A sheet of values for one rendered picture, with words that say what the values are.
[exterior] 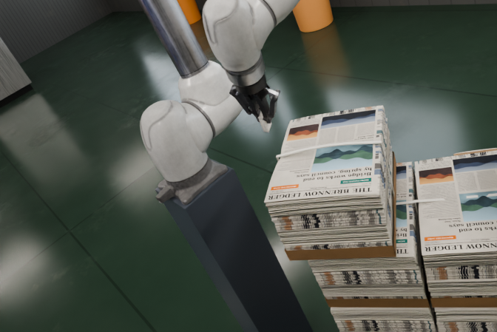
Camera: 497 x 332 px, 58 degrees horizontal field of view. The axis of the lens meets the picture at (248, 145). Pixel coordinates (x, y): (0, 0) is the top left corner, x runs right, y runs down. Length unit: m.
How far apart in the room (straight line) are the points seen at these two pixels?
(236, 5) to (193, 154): 0.58
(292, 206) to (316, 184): 0.08
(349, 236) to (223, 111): 0.54
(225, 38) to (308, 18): 4.11
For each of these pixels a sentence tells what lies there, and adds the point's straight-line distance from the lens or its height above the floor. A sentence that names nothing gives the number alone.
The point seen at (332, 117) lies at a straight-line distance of 1.35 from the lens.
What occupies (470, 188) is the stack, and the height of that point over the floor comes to 0.83.
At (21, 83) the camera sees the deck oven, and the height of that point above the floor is 0.18.
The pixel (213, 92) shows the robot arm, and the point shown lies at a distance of 1.38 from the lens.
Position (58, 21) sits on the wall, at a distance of 10.77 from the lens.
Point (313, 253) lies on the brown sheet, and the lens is 1.24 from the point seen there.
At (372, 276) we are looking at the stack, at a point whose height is 0.75.
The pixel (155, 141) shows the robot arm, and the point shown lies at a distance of 1.31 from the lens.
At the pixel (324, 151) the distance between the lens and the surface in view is 1.22.
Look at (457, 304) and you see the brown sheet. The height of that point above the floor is 0.62.
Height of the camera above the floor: 1.76
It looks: 31 degrees down
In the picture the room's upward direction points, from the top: 24 degrees counter-clockwise
